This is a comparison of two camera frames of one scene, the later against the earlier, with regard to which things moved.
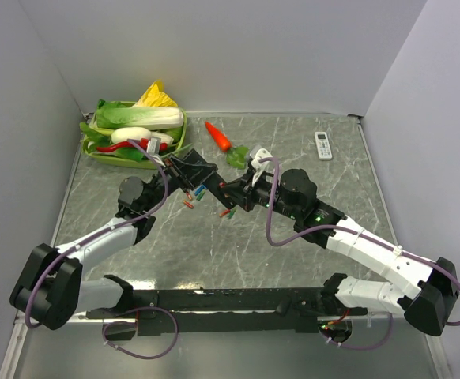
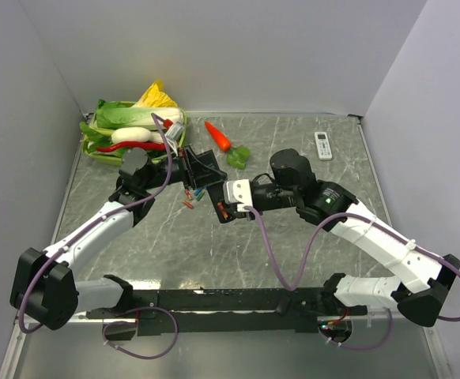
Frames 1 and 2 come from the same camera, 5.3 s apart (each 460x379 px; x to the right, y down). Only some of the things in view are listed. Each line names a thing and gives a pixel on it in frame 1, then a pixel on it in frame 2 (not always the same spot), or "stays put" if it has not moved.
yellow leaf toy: [156, 97] stays put
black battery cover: [283, 305] stays put
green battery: [200, 195] stays put
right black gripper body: [259, 194] to [249, 215]
